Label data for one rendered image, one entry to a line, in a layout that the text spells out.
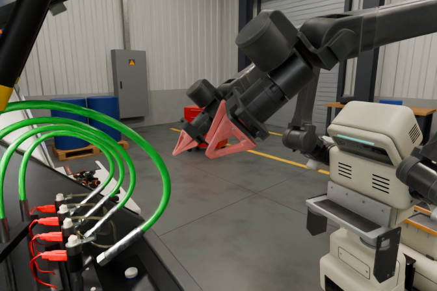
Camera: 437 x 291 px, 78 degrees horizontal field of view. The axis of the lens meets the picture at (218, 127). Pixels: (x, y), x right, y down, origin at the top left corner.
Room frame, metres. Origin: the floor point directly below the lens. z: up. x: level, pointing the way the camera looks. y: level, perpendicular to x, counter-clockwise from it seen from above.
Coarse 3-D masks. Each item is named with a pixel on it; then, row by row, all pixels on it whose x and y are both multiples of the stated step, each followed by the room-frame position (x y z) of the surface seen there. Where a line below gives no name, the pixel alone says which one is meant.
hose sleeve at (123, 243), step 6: (138, 228) 0.44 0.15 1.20; (132, 234) 0.44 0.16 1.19; (138, 234) 0.44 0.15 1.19; (120, 240) 0.44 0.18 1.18; (126, 240) 0.44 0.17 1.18; (132, 240) 0.44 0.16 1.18; (114, 246) 0.43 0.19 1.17; (120, 246) 0.43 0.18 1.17; (126, 246) 0.44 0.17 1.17; (108, 252) 0.43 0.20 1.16; (114, 252) 0.43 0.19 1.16; (120, 252) 0.44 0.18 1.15; (108, 258) 0.43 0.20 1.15
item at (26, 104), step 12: (12, 108) 0.40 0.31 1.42; (24, 108) 0.41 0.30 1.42; (36, 108) 0.41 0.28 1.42; (48, 108) 0.42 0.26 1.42; (60, 108) 0.42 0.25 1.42; (72, 108) 0.42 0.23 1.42; (84, 108) 0.43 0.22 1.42; (108, 120) 0.43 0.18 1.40; (132, 132) 0.44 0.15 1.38; (144, 144) 0.45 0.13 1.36; (156, 156) 0.45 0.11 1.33; (168, 180) 0.46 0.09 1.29; (168, 192) 0.46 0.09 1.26; (156, 216) 0.45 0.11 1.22; (144, 228) 0.44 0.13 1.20
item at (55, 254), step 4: (44, 252) 0.49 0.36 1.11; (48, 252) 0.49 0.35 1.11; (52, 252) 0.49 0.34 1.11; (56, 252) 0.49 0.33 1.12; (60, 252) 0.49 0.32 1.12; (64, 252) 0.49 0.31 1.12; (44, 256) 0.49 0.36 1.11; (48, 256) 0.48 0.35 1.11; (52, 256) 0.48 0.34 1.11; (56, 256) 0.48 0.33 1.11; (60, 256) 0.48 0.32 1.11; (64, 256) 0.48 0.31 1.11; (64, 260) 0.48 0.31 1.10
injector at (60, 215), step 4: (64, 212) 0.61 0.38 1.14; (68, 212) 0.62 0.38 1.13; (60, 216) 0.61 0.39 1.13; (64, 216) 0.61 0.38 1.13; (68, 216) 0.62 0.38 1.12; (60, 220) 0.61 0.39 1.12; (60, 224) 0.61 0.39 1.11; (60, 228) 0.61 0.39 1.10; (76, 228) 0.63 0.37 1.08; (68, 272) 0.61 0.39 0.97; (68, 276) 0.61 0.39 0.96; (68, 280) 0.61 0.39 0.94
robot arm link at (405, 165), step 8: (432, 136) 0.59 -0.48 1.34; (432, 144) 0.58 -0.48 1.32; (416, 152) 0.61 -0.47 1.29; (424, 152) 0.59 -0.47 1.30; (432, 152) 0.57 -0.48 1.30; (408, 160) 0.61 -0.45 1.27; (416, 160) 0.60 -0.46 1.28; (432, 160) 0.57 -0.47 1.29; (400, 168) 0.62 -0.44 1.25; (408, 168) 0.60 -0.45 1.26; (400, 176) 0.61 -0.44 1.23; (432, 184) 0.54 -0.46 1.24; (432, 192) 0.54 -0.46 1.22; (432, 200) 0.54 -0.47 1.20
